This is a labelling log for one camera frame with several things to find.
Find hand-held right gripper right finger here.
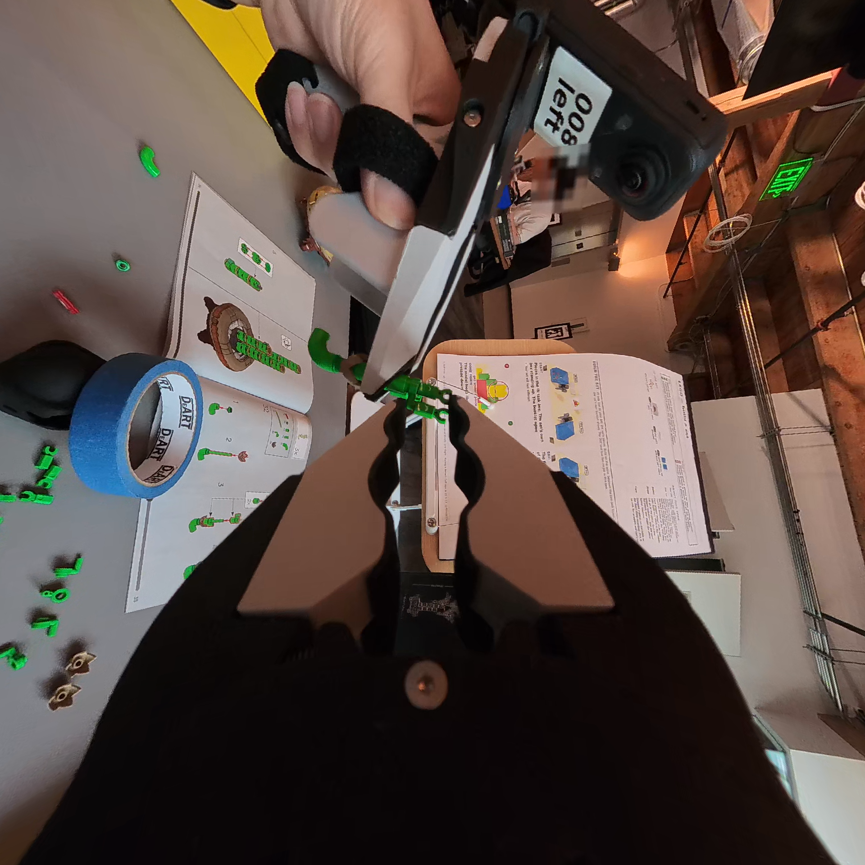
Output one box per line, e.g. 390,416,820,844
449,397,616,653

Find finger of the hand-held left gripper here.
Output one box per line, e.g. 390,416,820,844
385,149,505,401
360,225,448,398

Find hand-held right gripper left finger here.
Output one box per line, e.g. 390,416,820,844
237,403,405,655

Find green lego bamboo stem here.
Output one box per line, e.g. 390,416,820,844
306,326,452,425

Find black lego set box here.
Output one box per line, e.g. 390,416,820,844
395,571,470,653

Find brown lego pot base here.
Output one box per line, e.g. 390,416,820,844
299,186,347,261

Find lego instruction booklet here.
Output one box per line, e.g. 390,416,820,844
125,172,319,612

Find scattered green lego pieces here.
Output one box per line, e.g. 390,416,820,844
0,442,85,670

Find person's left hand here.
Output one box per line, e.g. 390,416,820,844
259,0,467,231

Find wooden display board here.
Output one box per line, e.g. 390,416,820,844
421,340,578,575

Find printed instruction sheet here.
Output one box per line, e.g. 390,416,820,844
436,351,714,558

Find blue masking tape roll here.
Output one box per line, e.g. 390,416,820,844
68,353,204,500

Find green exit sign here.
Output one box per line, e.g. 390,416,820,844
759,155,816,204

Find black hanging panel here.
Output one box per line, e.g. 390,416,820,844
743,0,865,102

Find black rounded case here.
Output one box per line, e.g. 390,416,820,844
0,340,109,431

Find white wall picture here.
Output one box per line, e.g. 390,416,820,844
665,571,742,658

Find white cable coil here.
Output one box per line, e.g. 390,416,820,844
701,214,753,254

